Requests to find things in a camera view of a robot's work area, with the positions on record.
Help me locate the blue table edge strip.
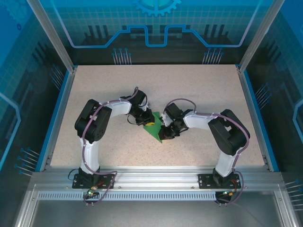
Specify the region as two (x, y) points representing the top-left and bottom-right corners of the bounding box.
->
(35, 70), (71, 173)
(241, 70), (279, 173)

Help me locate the small connector with green light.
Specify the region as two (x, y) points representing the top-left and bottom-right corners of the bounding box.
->
(86, 186), (99, 197)

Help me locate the blue gear print backdrop panel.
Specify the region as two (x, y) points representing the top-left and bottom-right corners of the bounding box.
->
(45, 0), (263, 66)

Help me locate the blue circuit print side panel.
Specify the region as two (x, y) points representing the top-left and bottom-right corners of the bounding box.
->
(0, 0), (69, 227)
(246, 0), (303, 227)

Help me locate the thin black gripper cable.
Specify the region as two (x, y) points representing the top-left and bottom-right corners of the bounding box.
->
(125, 114), (138, 125)

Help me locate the wide aluminium base rail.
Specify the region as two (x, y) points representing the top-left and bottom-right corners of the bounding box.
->
(30, 165), (285, 192)

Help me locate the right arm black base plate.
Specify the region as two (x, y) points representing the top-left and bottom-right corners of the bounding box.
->
(198, 173), (240, 190)

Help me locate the slotted grey cable duct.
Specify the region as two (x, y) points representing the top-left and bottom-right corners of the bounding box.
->
(36, 192), (218, 201)

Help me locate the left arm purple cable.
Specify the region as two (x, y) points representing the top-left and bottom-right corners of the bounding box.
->
(81, 86), (139, 207)

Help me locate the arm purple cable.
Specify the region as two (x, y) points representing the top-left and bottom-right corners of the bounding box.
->
(162, 98), (251, 207)
(81, 86), (139, 207)

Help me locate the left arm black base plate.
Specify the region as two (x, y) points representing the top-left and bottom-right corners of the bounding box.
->
(72, 173), (116, 190)

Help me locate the aluminium table side rail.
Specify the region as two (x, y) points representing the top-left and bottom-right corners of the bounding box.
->
(237, 66), (272, 171)
(41, 67), (78, 172)

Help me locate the small connector with orange wire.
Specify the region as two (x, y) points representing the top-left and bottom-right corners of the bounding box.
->
(222, 188), (238, 197)

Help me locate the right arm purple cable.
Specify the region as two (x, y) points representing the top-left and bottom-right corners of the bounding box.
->
(162, 98), (251, 207)

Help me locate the aluminium frame post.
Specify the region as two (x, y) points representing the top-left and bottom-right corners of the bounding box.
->
(238, 0), (285, 72)
(26, 0), (78, 72)

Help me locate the aluminium tray frame rail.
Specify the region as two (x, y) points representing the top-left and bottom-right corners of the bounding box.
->
(13, 186), (40, 227)
(274, 189), (300, 227)

